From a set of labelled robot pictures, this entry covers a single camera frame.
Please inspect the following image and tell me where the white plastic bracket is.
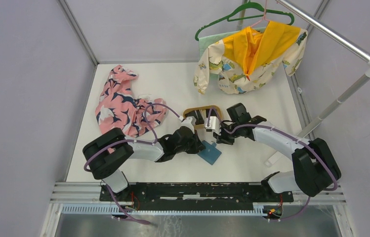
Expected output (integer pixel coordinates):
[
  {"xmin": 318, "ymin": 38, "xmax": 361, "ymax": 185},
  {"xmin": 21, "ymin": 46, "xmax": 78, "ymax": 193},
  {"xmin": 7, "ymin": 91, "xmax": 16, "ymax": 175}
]
[{"xmin": 264, "ymin": 152, "xmax": 283, "ymax": 167}]

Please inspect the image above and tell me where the metal clothes rack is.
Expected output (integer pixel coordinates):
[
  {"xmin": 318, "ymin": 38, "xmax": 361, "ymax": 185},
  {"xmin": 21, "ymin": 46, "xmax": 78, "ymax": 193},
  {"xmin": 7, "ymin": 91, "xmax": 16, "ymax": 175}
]
[{"xmin": 237, "ymin": 0, "xmax": 370, "ymax": 138}]

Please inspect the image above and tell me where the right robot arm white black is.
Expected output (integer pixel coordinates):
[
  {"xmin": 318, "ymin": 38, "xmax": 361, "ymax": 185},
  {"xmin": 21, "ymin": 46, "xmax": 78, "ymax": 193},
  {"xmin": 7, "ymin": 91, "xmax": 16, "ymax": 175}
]
[{"xmin": 205, "ymin": 103, "xmax": 341, "ymax": 201}]

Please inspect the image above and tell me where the white toothed cable duct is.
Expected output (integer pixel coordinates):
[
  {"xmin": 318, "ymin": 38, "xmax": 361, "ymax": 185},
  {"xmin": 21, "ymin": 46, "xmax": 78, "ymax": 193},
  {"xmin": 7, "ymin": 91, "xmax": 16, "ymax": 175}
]
[{"xmin": 61, "ymin": 203, "xmax": 266, "ymax": 217}]

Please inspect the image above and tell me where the pink wire hanger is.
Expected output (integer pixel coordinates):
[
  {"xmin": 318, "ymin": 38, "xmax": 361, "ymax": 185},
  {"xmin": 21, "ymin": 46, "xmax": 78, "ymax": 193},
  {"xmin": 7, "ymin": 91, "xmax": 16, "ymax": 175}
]
[{"xmin": 250, "ymin": 0, "xmax": 269, "ymax": 36}]

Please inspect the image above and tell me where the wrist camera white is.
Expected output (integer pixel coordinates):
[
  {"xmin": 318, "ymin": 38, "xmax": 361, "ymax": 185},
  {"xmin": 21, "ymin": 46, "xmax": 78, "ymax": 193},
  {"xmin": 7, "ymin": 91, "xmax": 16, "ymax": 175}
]
[
  {"xmin": 205, "ymin": 116, "xmax": 221, "ymax": 135},
  {"xmin": 180, "ymin": 116, "xmax": 196, "ymax": 133}
]

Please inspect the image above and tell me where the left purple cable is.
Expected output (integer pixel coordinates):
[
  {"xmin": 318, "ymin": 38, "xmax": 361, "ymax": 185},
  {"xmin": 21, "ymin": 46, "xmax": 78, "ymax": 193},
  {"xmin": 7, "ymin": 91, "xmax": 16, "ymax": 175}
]
[{"xmin": 83, "ymin": 103, "xmax": 184, "ymax": 226}]

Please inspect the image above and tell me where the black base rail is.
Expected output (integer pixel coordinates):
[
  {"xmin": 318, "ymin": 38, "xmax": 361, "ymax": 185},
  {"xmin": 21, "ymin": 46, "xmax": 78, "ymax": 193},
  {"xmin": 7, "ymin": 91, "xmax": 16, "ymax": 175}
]
[{"xmin": 115, "ymin": 182, "xmax": 294, "ymax": 211}]

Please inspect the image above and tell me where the blue leather card holder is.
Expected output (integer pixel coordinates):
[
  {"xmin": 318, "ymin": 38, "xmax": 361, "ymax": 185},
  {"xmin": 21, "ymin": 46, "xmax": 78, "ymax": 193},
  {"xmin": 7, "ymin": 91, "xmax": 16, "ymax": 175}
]
[{"xmin": 197, "ymin": 140, "xmax": 222, "ymax": 165}]

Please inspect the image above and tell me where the dinosaur print yellow lined jacket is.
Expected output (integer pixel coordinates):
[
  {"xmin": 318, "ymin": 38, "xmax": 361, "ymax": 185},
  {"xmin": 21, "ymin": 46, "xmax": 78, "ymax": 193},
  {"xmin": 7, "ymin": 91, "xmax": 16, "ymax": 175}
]
[{"xmin": 193, "ymin": 21, "xmax": 308, "ymax": 94}]

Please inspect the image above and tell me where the light green cloth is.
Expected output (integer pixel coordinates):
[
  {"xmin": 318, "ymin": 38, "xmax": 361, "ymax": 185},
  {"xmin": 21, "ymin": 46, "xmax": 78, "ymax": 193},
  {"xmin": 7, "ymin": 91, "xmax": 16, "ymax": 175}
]
[{"xmin": 199, "ymin": 27, "xmax": 266, "ymax": 61}]

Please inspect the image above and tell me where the pink shark print garment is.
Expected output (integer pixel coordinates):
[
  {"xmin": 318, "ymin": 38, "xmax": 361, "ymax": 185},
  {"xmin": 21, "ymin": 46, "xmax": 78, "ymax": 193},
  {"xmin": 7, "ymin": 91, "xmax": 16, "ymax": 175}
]
[{"xmin": 95, "ymin": 65, "xmax": 167, "ymax": 137}]

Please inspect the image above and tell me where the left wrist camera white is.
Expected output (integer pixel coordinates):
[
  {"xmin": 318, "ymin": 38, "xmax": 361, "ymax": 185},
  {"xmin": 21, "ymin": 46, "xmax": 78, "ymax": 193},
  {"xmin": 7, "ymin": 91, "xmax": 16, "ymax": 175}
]
[{"xmin": 180, "ymin": 116, "xmax": 196, "ymax": 133}]

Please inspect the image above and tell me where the green plastic hanger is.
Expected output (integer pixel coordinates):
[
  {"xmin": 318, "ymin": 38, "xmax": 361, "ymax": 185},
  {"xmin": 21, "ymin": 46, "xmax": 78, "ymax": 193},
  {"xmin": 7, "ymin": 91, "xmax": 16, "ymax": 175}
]
[{"xmin": 194, "ymin": 0, "xmax": 295, "ymax": 41}]

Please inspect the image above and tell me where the oval wooden tray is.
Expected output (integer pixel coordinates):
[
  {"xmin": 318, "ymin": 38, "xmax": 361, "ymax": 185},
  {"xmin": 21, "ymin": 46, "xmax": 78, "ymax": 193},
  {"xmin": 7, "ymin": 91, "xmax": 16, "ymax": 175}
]
[{"xmin": 182, "ymin": 105, "xmax": 224, "ymax": 130}]

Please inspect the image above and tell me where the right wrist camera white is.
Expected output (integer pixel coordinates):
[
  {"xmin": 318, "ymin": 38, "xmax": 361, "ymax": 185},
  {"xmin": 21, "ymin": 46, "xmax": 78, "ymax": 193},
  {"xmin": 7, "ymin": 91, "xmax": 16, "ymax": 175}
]
[{"xmin": 205, "ymin": 116, "xmax": 221, "ymax": 135}]

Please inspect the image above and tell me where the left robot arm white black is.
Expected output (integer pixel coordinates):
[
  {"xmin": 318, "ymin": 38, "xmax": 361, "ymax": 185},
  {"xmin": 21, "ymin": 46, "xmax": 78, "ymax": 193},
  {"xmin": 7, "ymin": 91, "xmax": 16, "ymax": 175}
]
[{"xmin": 82, "ymin": 126, "xmax": 206, "ymax": 201}]

